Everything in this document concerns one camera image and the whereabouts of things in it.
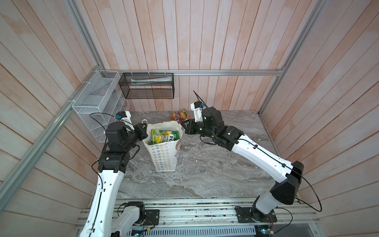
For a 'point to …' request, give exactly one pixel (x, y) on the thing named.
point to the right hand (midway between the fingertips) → (179, 123)
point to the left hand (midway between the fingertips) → (148, 127)
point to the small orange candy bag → (180, 116)
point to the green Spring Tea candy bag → (158, 136)
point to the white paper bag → (164, 155)
